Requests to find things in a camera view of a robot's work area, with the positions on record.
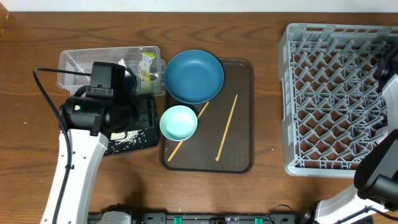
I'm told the clear plastic bin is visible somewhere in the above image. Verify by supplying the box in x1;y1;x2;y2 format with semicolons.
58;46;166;96

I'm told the white napkin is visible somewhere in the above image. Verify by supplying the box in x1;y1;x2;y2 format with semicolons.
118;59;126;67

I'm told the pile of white rice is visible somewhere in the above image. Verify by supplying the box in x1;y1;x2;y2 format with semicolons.
110;130;139;141

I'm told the brown serving tray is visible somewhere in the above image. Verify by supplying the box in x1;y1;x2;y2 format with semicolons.
160;58;254;174

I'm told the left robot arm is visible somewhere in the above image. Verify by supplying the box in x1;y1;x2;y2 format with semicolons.
42;66;138;223

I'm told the grey dishwasher rack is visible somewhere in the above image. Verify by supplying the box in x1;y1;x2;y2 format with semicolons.
278;23;397;178

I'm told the wooden chopstick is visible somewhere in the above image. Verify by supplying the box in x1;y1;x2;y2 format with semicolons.
215;95;238;162
167;101;210;162

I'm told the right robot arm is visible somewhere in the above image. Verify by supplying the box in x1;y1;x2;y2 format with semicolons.
301;45;397;223

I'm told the black plastic bin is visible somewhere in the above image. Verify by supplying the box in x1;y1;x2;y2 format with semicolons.
104;94;160;156

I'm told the dark blue plate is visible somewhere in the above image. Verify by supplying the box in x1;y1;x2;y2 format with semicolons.
164;50;224;105

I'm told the green bowl with rice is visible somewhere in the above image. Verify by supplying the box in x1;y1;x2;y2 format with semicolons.
159;105;198;142

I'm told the yellow snack wrapper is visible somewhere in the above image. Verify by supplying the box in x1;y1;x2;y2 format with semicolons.
139;52;157;93

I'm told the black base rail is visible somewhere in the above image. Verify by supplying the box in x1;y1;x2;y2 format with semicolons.
86;203;316;224

